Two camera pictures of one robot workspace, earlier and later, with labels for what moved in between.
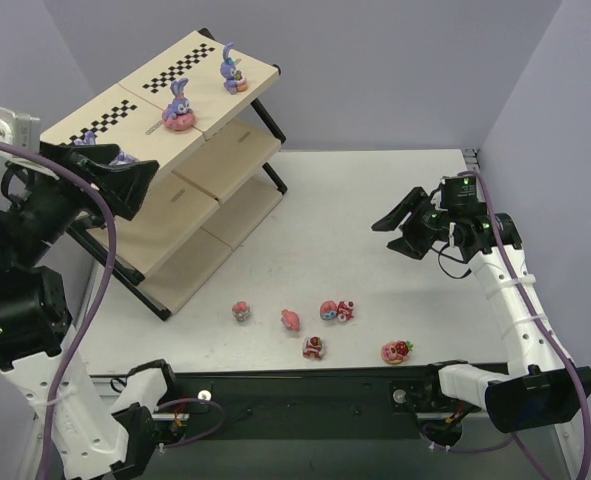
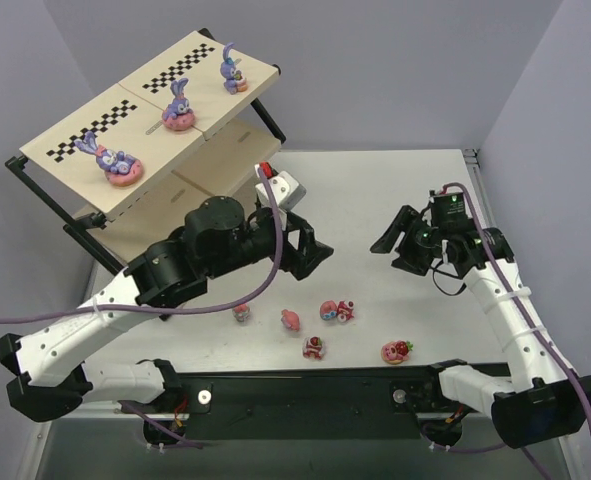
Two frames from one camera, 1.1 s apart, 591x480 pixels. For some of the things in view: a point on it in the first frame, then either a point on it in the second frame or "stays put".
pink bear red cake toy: [343, 311] stays put
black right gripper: [426, 226] → [414, 242]
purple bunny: [177, 115] stays put
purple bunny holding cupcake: [235, 80] stays put
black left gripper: [76, 173] → [295, 245]
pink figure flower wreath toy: [240, 311] stays put
